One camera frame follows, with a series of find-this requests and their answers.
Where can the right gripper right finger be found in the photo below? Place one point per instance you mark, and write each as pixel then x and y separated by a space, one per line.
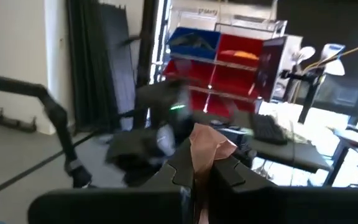
pixel 291 208

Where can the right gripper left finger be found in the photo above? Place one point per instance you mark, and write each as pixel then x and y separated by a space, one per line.
pixel 120 208

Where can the brown paper scrap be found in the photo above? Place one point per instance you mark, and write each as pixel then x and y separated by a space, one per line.
pixel 208 146

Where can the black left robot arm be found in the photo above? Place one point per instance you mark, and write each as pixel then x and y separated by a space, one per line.
pixel 157 99

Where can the black keyboard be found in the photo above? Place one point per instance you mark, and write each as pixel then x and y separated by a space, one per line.
pixel 267 129

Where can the dark desk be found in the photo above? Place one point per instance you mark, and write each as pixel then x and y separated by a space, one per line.
pixel 353 137

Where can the red storage bin rack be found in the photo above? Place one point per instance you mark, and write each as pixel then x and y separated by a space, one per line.
pixel 228 74

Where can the dark computer monitor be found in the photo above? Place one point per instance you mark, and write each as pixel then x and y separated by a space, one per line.
pixel 340 93

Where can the black wall bracket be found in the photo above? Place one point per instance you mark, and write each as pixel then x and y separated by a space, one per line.
pixel 12 124

